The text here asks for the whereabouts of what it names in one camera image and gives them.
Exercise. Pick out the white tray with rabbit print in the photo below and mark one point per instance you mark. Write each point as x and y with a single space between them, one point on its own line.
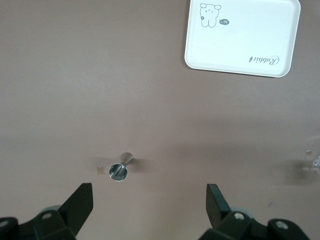
245 37

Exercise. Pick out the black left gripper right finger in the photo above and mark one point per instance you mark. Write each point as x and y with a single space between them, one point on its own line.
225 222

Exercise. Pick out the clear stemmed wine glass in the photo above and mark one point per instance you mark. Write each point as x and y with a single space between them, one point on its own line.
317 163

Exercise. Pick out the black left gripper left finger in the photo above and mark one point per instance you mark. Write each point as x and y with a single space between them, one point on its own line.
70 220

